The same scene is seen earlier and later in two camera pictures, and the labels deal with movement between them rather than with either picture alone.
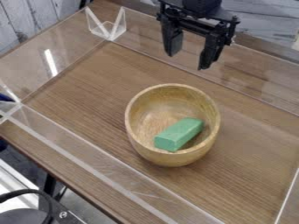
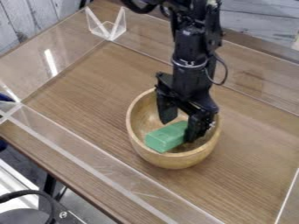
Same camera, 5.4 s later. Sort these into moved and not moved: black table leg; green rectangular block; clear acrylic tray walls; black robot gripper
Moved: black robot gripper; green rectangular block
Not moved: black table leg; clear acrylic tray walls
